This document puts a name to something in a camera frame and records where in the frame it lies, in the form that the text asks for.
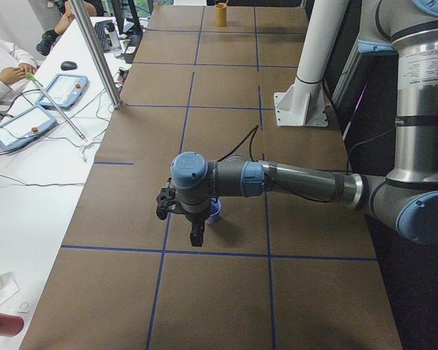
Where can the teach pendant tablet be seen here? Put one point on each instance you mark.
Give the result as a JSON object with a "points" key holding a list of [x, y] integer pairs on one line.
{"points": [[25, 128], [66, 89]]}

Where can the red cylinder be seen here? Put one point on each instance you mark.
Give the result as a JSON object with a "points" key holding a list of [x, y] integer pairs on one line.
{"points": [[10, 325]]}

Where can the near teach pendant tablet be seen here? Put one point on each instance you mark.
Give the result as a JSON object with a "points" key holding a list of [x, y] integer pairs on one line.
{"points": [[25, 128]]}

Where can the metal rod green handle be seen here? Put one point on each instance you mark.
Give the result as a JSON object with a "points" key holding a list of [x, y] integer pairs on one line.
{"points": [[31, 77]]}

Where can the white mounting post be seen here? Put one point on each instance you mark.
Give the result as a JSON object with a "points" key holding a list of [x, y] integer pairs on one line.
{"points": [[303, 105]]}

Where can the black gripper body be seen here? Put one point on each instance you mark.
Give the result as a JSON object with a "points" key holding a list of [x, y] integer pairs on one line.
{"points": [[196, 218]]}

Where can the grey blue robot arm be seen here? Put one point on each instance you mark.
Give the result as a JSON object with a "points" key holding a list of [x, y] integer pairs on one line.
{"points": [[406, 199]]}

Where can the person hand on desk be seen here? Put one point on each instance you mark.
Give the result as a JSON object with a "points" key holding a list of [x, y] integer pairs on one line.
{"points": [[11, 75]]}

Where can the far teach pendant tablet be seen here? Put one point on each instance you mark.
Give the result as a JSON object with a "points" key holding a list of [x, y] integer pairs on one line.
{"points": [[66, 89]]}

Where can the black computer mouse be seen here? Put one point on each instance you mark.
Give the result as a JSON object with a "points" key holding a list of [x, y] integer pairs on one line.
{"points": [[68, 65]]}

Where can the light blue ribbed cup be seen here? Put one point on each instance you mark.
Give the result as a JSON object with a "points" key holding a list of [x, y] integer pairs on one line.
{"points": [[215, 208]]}

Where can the aluminium frame profile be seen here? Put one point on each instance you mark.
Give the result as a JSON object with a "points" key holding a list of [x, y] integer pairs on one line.
{"points": [[84, 22]]}

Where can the white desk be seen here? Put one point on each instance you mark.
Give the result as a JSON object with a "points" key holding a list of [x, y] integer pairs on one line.
{"points": [[41, 183]]}

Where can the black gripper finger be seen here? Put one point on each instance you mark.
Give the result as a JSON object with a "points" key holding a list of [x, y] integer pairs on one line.
{"points": [[197, 233]]}

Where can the black keyboard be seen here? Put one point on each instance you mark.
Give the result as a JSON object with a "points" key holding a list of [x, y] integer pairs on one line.
{"points": [[102, 36]]}

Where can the clear water bottle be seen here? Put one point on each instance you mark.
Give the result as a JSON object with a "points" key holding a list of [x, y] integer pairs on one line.
{"points": [[115, 42]]}

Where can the tall brown wooden cup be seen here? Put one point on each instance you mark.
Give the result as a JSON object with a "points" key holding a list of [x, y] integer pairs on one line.
{"points": [[221, 15]]}

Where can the white sleeved forearm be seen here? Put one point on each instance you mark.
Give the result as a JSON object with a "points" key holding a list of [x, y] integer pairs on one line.
{"points": [[10, 56]]}

